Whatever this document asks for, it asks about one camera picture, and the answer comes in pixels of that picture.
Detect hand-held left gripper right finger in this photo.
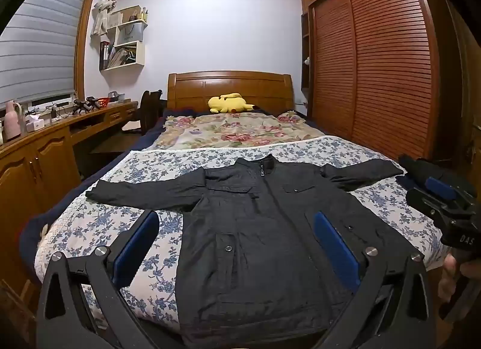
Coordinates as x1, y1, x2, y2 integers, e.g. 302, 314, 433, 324
313, 211, 446, 349

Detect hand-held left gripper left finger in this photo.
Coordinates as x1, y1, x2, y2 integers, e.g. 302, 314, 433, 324
35, 210, 160, 349

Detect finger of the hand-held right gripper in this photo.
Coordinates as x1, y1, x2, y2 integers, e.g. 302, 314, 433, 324
415, 161, 479, 201
406, 187, 467, 229

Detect black jacket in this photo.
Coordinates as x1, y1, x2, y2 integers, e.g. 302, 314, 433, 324
86, 157, 404, 342

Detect person's right hand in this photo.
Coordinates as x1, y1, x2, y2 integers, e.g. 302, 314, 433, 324
438, 254, 481, 304

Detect blue floral blanket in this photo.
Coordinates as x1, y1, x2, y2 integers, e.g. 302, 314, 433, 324
34, 135, 448, 335

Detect wooden desk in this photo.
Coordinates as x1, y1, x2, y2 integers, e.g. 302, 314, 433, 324
0, 100, 139, 297

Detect floral pillow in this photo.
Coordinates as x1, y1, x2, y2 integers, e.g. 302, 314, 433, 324
278, 110, 307, 124

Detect dark chair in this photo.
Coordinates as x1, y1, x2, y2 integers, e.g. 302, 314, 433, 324
122, 90, 163, 135

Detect wooden slatted wardrobe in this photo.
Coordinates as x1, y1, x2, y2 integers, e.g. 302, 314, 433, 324
300, 0, 481, 169

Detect black device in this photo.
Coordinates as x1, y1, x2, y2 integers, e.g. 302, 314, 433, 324
73, 97, 100, 114

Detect red floral quilt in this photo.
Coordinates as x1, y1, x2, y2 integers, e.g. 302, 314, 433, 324
152, 110, 329, 151

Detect wooden bed headboard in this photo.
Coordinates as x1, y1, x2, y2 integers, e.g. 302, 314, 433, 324
167, 71, 293, 113

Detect yellow plush toy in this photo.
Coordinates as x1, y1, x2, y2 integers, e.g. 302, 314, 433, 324
208, 92, 260, 114

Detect pink vase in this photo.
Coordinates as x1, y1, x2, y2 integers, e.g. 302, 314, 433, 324
4, 100, 24, 142

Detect row of books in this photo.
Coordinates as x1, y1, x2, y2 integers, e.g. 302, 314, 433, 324
100, 41, 138, 69

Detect grey shopping bag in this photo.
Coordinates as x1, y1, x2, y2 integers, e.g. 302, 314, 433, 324
115, 20, 145, 45

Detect grey window blind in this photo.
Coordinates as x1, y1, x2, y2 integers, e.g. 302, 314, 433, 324
0, 0, 94, 105

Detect tied beige curtain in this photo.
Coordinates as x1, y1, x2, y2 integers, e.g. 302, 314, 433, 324
91, 0, 126, 36

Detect white wall shelf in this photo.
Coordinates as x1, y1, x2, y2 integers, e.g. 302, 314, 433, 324
98, 5, 149, 72

